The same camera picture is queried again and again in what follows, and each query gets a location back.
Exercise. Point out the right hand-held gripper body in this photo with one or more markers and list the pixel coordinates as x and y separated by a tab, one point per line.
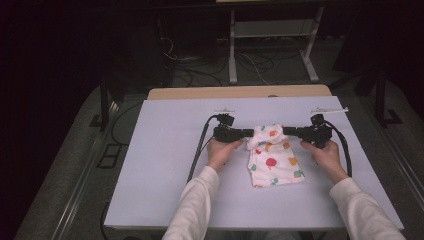
316	133

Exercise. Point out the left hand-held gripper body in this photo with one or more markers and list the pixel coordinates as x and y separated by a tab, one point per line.
226	133

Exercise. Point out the white fruit print pants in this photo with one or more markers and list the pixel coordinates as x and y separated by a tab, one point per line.
276	163

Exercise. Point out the person's left hand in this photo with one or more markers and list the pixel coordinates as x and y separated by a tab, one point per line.
220	155

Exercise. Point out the person's right hand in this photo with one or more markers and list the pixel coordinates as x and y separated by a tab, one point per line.
328	158

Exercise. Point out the wooden table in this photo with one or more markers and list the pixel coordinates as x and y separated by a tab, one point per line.
233	92

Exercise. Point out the black metal stand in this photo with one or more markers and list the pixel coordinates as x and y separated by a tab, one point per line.
380	100
104	106

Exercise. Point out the white metal desk frame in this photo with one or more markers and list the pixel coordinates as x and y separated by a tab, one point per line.
232	50

